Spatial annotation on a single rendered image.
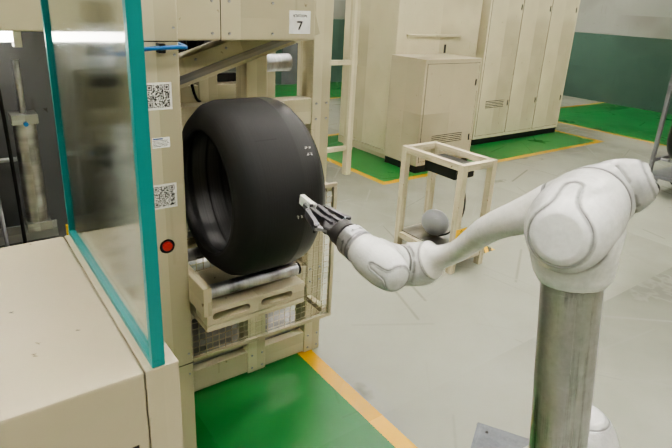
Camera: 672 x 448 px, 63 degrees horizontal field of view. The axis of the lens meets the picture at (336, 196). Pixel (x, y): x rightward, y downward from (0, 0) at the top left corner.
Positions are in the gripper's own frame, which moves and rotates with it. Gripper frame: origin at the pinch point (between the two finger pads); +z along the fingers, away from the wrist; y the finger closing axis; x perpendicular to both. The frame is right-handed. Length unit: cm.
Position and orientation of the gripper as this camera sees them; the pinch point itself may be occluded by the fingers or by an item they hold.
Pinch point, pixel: (307, 203)
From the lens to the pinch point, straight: 160.9
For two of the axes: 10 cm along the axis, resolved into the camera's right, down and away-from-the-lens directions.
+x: -1.4, 8.9, 4.4
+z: -5.7, -4.4, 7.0
